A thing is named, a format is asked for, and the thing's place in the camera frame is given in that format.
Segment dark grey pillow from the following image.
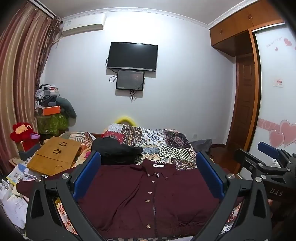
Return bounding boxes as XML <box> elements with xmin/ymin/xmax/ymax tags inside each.
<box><xmin>55</xmin><ymin>97</ymin><xmax>77</xmax><ymax>127</ymax></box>

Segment pile of papers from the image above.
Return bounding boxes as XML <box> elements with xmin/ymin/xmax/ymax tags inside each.
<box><xmin>0</xmin><ymin>162</ymin><xmax>45</xmax><ymax>230</ymax></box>

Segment pile of folded clothes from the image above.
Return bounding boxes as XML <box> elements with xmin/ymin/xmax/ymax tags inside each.
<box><xmin>35</xmin><ymin>84</ymin><xmax>61</xmax><ymax>110</ymax></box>

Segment wooden overhead cabinet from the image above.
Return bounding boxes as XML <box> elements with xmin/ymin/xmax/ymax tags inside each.
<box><xmin>209</xmin><ymin>0</ymin><xmax>287</xmax><ymax>56</ymax></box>

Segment white air conditioner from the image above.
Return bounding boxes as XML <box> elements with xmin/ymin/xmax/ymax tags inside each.
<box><xmin>60</xmin><ymin>13</ymin><xmax>107</xmax><ymax>37</ymax></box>

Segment maroon button shirt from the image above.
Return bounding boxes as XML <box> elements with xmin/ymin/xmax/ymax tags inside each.
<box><xmin>17</xmin><ymin>159</ymin><xmax>246</xmax><ymax>240</ymax></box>

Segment striped brown curtain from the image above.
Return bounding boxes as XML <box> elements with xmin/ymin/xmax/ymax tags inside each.
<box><xmin>0</xmin><ymin>0</ymin><xmax>62</xmax><ymax>178</ymax></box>

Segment small black wall monitor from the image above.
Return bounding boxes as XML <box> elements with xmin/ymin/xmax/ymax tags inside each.
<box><xmin>116</xmin><ymin>69</ymin><xmax>146</xmax><ymax>91</ymax></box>

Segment red plush toy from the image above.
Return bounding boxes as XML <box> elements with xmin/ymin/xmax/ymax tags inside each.
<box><xmin>10</xmin><ymin>122</ymin><xmax>40</xmax><ymax>151</ymax></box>

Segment orange patterned quilt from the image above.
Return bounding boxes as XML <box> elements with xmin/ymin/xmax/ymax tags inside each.
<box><xmin>59</xmin><ymin>131</ymin><xmax>97</xmax><ymax>169</ymax></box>

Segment orange box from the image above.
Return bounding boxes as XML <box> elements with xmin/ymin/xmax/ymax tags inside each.
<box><xmin>42</xmin><ymin>105</ymin><xmax>61</xmax><ymax>116</ymax></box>

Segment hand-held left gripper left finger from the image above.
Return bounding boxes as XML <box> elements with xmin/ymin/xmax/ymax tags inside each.
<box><xmin>25</xmin><ymin>151</ymin><xmax>109</xmax><ymax>241</ymax></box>

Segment grey cloth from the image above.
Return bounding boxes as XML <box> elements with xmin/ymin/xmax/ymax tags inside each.
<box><xmin>189</xmin><ymin>138</ymin><xmax>213</xmax><ymax>156</ymax></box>

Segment black wall television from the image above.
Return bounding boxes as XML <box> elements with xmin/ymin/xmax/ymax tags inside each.
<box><xmin>107</xmin><ymin>42</ymin><xmax>159</xmax><ymax>72</ymax></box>

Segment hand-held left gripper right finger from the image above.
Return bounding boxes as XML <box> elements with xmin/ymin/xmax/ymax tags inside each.
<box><xmin>192</xmin><ymin>150</ymin><xmax>272</xmax><ymax>241</ymax></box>

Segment wooden lap desk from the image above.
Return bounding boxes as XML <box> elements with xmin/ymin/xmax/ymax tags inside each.
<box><xmin>26</xmin><ymin>136</ymin><xmax>83</xmax><ymax>177</ymax></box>

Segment patchwork patterned blanket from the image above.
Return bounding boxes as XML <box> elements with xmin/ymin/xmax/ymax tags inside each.
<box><xmin>102</xmin><ymin>123</ymin><xmax>201</xmax><ymax>172</ymax></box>

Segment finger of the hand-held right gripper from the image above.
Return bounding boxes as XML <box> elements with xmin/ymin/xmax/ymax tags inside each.
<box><xmin>234</xmin><ymin>148</ymin><xmax>291</xmax><ymax>180</ymax></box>
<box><xmin>258</xmin><ymin>141</ymin><xmax>296</xmax><ymax>164</ymax></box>

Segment grey box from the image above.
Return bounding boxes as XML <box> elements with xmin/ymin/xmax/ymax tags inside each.
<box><xmin>18</xmin><ymin>142</ymin><xmax>41</xmax><ymax>160</ymax></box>

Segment black cloth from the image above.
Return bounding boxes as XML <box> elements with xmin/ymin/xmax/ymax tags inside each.
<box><xmin>91</xmin><ymin>137</ymin><xmax>144</xmax><ymax>166</ymax></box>

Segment yellow plastic object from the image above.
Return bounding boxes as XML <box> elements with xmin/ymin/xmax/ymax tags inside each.
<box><xmin>115</xmin><ymin>115</ymin><xmax>137</xmax><ymax>127</ymax></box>

